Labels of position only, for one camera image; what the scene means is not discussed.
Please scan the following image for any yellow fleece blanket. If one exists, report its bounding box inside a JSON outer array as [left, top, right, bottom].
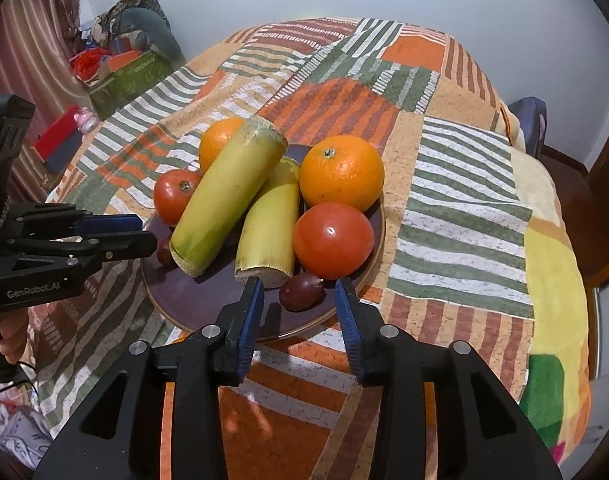
[[499, 105, 593, 466]]

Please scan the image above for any purple plate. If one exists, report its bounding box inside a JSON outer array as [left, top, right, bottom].
[[142, 145, 386, 345]]

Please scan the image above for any red tomato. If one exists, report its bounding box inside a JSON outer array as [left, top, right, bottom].
[[153, 169, 204, 227], [292, 202, 375, 281]]

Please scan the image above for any person's left hand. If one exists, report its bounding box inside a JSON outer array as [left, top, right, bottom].
[[0, 305, 30, 366]]

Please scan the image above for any red plastic bag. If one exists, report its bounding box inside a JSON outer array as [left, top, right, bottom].
[[69, 50, 108, 81]]

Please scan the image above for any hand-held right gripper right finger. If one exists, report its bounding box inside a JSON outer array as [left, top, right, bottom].
[[333, 277, 578, 480]]

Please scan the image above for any striped brown curtain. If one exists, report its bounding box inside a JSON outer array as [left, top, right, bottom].
[[0, 0, 82, 206]]

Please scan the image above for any large orange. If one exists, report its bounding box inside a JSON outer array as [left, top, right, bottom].
[[299, 134, 385, 213], [199, 117, 248, 175]]

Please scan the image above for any pink toy figure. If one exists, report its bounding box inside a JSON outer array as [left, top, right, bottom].
[[73, 107, 99, 135]]

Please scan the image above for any green sugarcane piece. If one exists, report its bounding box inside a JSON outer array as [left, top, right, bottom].
[[234, 156, 301, 289], [169, 115, 288, 278]]

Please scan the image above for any red box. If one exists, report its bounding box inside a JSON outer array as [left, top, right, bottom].
[[32, 105, 85, 173]]

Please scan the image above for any green storage box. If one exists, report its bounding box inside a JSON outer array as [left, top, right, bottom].
[[87, 52, 178, 121]]

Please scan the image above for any striped patchwork blanket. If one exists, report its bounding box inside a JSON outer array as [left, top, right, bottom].
[[27, 17, 540, 480]]

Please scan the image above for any orange box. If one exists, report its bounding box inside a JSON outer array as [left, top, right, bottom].
[[104, 50, 142, 72]]

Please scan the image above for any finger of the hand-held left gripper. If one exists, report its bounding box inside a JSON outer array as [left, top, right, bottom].
[[14, 202, 142, 241], [9, 230, 158, 267]]

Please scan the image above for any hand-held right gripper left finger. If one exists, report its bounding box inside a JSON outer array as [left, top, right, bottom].
[[32, 276, 265, 480]]

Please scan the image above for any thin black cable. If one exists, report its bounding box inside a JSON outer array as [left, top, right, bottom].
[[0, 360, 40, 401]]

